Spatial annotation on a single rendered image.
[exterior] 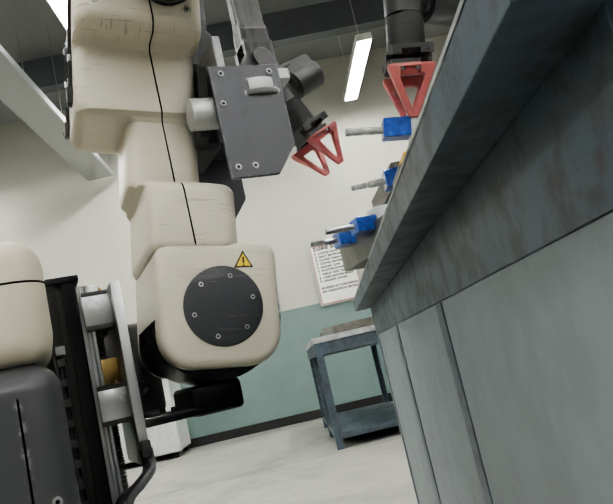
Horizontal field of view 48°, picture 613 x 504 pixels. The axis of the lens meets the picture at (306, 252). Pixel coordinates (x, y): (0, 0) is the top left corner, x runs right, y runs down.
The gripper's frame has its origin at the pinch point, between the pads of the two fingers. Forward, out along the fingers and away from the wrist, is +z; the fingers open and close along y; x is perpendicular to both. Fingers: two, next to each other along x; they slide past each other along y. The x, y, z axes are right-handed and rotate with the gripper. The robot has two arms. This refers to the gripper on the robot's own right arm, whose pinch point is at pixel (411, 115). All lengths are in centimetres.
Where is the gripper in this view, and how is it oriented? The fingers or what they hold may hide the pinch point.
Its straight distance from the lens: 105.4
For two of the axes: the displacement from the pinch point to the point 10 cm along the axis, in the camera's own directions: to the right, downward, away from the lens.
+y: 0.3, 0.2, 10.0
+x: -10.0, 0.7, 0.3
